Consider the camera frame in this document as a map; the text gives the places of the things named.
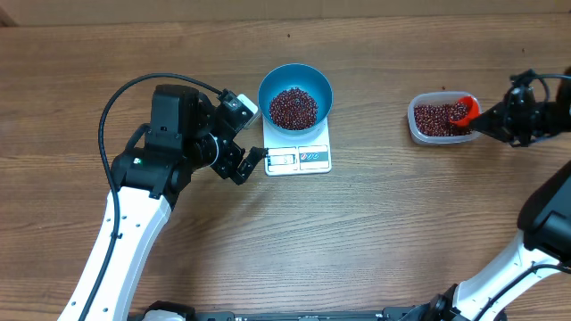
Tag orange measuring scoop blue handle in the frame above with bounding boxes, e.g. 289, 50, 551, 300
449, 95, 480, 128

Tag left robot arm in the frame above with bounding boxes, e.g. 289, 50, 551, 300
60, 85, 267, 320

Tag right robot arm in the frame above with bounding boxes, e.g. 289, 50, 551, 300
402, 70, 570, 320

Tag white digital kitchen scale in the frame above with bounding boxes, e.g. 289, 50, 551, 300
263, 119, 333, 177

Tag red beans in bowl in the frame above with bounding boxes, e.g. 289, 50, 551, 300
269, 87, 319, 130

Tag red beans in scoop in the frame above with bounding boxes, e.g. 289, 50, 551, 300
449, 103, 469, 122

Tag blue metal bowl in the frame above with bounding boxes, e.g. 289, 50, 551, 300
258, 63, 334, 135

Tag red beans in container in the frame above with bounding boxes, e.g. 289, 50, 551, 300
414, 104, 472, 136

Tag clear plastic bean container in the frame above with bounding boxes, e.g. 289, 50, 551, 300
407, 91, 482, 145

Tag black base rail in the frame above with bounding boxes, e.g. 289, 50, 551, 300
193, 304, 428, 321

